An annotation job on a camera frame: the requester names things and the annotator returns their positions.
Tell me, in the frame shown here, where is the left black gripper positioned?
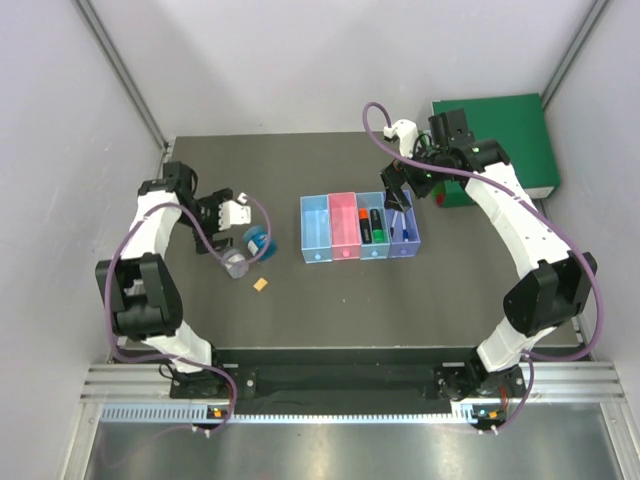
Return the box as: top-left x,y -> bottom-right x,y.
177,189 -> 232,253

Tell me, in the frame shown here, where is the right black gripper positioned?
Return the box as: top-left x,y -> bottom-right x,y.
380,137 -> 448,213

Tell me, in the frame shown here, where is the black capped white marker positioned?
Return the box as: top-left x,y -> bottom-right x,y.
389,210 -> 399,238

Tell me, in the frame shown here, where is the light blue bin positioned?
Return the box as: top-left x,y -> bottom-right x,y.
300,195 -> 333,264
356,192 -> 390,260

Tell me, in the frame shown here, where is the grey clear jar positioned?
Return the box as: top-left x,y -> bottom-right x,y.
221,248 -> 249,279

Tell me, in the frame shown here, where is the blue jar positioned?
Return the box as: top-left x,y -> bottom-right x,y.
243,225 -> 277,261

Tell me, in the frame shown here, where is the green highlighter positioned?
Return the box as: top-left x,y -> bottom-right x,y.
369,208 -> 385,243

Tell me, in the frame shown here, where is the blue capped white marker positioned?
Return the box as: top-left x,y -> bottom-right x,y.
400,212 -> 410,242

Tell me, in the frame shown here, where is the pink bin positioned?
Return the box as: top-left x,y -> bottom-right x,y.
328,192 -> 361,261

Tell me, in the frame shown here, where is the orange highlighter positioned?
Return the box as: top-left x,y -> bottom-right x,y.
358,208 -> 372,245

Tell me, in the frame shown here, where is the purple bin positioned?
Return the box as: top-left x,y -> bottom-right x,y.
384,189 -> 421,258

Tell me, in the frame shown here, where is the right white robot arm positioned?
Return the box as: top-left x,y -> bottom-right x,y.
380,109 -> 597,401

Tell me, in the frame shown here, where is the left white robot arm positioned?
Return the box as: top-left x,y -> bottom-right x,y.
95,161 -> 233,399

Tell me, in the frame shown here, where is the small yellow eraser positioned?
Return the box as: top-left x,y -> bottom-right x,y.
253,278 -> 268,292

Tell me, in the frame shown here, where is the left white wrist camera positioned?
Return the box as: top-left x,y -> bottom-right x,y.
218,192 -> 251,231

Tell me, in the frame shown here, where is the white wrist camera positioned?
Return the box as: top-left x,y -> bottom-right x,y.
383,119 -> 419,159
218,192 -> 251,231

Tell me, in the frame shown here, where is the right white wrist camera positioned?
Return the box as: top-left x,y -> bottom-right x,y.
383,119 -> 419,159

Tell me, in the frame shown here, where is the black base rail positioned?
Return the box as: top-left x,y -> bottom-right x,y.
169,362 -> 529,416

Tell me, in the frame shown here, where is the slotted cable duct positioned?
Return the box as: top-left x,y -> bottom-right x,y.
100,402 -> 498,426

